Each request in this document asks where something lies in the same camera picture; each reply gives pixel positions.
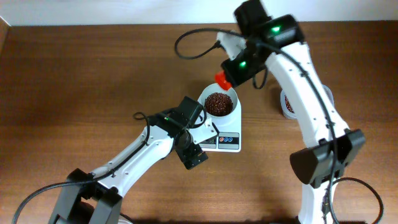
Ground red beans in bowl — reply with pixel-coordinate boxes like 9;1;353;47
205;93;233;116

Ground clear plastic food container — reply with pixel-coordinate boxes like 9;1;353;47
280;85;335;119

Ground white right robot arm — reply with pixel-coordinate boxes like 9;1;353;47
216;1;365;223

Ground red adzuki beans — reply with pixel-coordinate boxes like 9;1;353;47
284;96;294;113

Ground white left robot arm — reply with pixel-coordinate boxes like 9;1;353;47
49;97;218;223

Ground red plastic scoop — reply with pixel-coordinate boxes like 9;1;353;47
215;70;232;91

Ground white digital kitchen scale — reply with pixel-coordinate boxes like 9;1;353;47
199;99;242;152

